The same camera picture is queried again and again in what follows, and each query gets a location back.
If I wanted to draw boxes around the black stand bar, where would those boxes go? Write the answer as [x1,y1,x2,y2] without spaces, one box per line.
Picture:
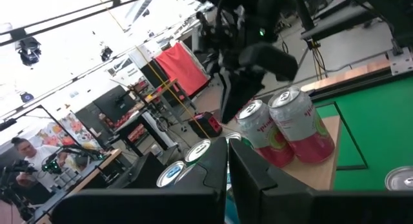
[299,3,375,43]

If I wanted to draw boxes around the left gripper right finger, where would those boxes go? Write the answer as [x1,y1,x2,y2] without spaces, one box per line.
[228,139,413,224]

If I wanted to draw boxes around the black monitor screen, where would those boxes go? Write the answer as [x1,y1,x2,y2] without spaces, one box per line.
[92,85,137,123]

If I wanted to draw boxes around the black table frame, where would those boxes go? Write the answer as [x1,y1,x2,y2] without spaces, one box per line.
[299,57,413,104]

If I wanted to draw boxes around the yellow hanging cable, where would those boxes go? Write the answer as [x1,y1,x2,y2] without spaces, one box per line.
[134,45,212,140]

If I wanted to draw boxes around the white red can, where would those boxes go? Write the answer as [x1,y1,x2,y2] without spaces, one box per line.
[267,86,336,164]

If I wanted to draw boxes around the wooden shelf platform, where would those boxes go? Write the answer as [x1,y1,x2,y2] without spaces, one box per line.
[222,101,369,192]

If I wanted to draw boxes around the blue silver Red Bull can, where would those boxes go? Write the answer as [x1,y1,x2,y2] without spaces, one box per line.
[156,159,188,188]

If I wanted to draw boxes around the black ceiling spotlight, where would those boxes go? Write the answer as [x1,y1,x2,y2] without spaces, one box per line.
[14,36,43,67]
[19,91,35,104]
[99,46,114,63]

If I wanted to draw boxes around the wooden workbench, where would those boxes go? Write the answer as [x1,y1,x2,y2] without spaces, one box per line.
[32,148,123,224]

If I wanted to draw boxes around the person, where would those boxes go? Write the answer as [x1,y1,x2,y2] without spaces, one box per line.
[11,136,78,194]

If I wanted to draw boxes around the colourful wall poster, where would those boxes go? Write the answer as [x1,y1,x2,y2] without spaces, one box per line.
[59,112,103,151]

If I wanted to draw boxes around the red draped cloth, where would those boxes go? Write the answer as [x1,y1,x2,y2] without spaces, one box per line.
[154,41,210,96]

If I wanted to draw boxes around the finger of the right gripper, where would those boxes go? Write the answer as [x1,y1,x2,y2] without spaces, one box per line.
[229,72,265,121]
[219,70,239,123]

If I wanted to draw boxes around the black ceiling beam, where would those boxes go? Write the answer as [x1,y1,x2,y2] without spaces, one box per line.
[0,0,162,46]

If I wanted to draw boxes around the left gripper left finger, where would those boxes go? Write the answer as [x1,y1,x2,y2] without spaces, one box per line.
[51,136,228,224]

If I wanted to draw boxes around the red storage rack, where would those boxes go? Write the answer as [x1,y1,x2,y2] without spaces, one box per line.
[103,109,148,144]

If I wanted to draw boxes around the red Coca-Cola can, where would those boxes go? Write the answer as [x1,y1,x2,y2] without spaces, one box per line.
[383,165,413,192]

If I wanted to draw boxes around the green table mat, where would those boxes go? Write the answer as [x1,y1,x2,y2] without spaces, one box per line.
[314,76,413,192]

